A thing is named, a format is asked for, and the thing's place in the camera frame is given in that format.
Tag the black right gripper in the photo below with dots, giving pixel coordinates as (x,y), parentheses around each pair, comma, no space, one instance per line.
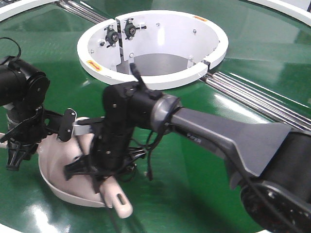
(107,155)

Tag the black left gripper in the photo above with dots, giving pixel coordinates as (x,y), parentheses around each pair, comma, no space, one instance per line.
(26,129)

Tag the beige hand brush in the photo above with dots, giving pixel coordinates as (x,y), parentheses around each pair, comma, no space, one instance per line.
(114,197)

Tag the beige plastic dustpan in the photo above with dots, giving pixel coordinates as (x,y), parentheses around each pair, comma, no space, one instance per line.
(53,156)

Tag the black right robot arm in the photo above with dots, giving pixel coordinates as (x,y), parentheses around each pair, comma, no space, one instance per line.
(271,162)

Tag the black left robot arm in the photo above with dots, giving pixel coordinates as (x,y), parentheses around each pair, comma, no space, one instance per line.
(22,91)

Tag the yellow warning sticker front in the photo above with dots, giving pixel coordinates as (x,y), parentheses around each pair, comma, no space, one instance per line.
(95,66)

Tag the yellow warning sticker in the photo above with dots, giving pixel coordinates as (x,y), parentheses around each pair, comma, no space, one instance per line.
(95,66)
(200,18)

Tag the white outer rim left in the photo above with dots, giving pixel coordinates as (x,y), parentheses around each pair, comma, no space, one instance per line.
(9,8)

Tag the white rim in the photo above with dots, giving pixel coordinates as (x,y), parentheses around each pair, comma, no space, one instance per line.
(292,10)
(9,8)

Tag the black left flange bearing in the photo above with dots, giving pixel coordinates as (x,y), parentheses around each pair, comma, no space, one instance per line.
(112,36)

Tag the black flange bearing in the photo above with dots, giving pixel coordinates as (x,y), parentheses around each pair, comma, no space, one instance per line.
(130,29)
(112,36)

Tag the black right flange bearing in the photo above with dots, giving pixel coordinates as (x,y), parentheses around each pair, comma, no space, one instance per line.
(130,29)

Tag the steel rollers top left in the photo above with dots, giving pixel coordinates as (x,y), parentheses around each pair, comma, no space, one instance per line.
(81,10)

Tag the steel rollers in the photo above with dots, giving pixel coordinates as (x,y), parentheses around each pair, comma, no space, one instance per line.
(81,10)
(257,100)

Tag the yellow warning sticker rear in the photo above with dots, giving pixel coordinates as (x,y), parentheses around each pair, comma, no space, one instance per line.
(200,18)

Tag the steel rollers right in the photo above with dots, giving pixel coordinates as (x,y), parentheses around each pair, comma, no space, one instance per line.
(257,100)

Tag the white outer rim right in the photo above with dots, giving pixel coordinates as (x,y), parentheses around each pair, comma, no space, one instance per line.
(292,10)

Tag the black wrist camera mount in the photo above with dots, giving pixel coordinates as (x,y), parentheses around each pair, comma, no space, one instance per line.
(60,124)

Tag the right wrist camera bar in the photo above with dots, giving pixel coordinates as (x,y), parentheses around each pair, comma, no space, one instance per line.
(86,125)

